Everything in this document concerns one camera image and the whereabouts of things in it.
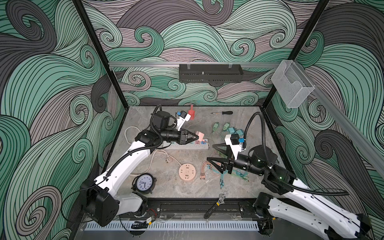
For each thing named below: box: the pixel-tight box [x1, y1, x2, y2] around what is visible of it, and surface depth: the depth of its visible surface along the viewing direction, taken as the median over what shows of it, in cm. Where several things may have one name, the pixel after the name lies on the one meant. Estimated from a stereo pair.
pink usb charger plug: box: [195, 131, 205, 142], surface depth 69 cm
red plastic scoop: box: [188, 104, 196, 121], surface depth 116 cm
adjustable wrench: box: [204, 193, 226, 219], surface depth 76 cm
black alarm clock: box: [131, 173, 157, 195], surface depth 81 cm
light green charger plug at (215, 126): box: [212, 121, 219, 134], surface depth 106 cm
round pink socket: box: [178, 163, 197, 183], surface depth 85 cm
